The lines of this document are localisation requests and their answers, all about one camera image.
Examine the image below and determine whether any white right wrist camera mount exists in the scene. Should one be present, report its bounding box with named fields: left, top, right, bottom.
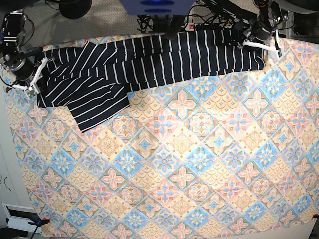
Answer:
left=10, top=57, right=50, bottom=99

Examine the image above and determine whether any white power strip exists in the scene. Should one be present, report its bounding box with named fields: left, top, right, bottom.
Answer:
left=184, top=23, right=200, bottom=32

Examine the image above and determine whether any white wall vent panel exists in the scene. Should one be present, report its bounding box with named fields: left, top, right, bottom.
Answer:
left=2, top=203, right=36, bottom=232

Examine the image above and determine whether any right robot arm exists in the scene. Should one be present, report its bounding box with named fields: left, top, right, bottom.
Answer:
left=0, top=0, right=81, bottom=98

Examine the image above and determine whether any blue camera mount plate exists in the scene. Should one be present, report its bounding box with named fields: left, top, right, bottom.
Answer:
left=120, top=0, right=195, bottom=15

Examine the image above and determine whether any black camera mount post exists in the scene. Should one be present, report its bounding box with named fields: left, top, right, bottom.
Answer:
left=165, top=15, right=185, bottom=40

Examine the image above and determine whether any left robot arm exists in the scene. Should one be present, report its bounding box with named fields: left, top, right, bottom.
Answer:
left=221, top=0, right=288, bottom=52

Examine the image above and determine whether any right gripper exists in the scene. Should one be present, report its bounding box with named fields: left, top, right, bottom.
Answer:
left=3, top=56, right=54, bottom=96

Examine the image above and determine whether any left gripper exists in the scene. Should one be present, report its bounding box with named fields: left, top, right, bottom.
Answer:
left=237, top=22, right=277, bottom=49

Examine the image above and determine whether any navy white striped T-shirt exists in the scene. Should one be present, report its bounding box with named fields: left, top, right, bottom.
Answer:
left=37, top=29, right=265, bottom=132

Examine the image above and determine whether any blue clamp lower left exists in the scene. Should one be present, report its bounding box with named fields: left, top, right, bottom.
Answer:
left=28, top=218, right=50, bottom=233

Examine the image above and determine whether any patterned floral tablecloth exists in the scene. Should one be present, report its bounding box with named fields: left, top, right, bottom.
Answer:
left=0, top=39, right=319, bottom=239

